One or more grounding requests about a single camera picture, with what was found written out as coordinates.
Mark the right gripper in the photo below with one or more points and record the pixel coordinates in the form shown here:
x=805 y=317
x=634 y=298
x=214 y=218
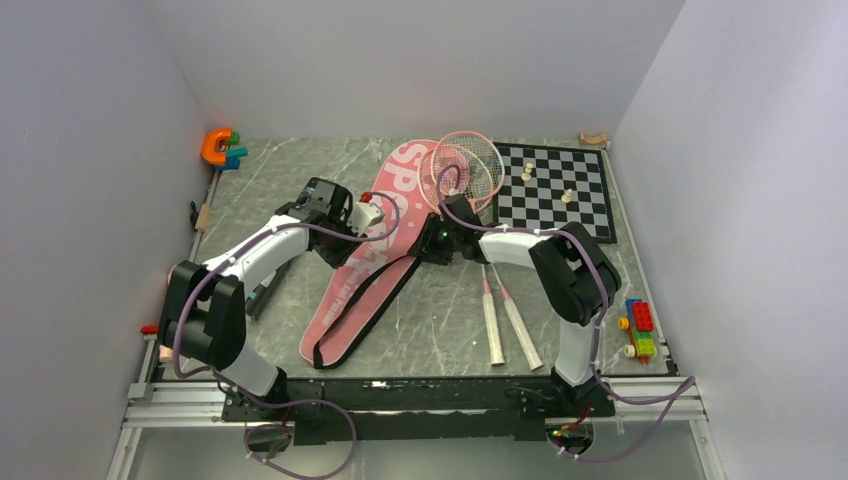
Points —
x=425 y=246

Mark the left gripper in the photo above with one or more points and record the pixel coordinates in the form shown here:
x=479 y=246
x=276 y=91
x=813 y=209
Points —
x=336 y=259

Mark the pink badminton racket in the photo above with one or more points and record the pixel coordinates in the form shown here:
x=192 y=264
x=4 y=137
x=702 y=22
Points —
x=480 y=143
x=453 y=169

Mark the pink racket bag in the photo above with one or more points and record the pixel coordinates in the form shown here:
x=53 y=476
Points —
x=362 y=289

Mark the black shuttlecock tube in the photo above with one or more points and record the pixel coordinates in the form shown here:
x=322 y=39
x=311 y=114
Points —
x=257 y=300

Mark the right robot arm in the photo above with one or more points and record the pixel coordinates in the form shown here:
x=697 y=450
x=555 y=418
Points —
x=579 y=280

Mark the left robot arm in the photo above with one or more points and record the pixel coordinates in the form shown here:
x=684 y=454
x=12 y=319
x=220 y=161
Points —
x=204 y=314

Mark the white chess piece pair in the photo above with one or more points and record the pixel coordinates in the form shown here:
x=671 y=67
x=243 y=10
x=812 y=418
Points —
x=527 y=173

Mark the black white chessboard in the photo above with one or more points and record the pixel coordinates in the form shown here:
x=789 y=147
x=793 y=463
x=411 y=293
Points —
x=536 y=204

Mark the teal blue toy block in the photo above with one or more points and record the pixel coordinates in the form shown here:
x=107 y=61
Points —
x=234 y=152

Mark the orange C-shaped toy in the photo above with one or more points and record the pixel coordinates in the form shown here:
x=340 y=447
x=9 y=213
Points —
x=216 y=145

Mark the small wooden arch block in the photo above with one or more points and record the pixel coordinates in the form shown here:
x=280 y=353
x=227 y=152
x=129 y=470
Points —
x=597 y=139

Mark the colourful toy brick stack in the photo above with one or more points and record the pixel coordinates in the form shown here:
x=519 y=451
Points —
x=639 y=326

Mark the beige toy microphone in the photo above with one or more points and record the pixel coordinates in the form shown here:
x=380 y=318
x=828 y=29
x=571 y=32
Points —
x=166 y=353

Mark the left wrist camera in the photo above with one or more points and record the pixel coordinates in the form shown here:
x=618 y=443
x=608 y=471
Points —
x=364 y=214

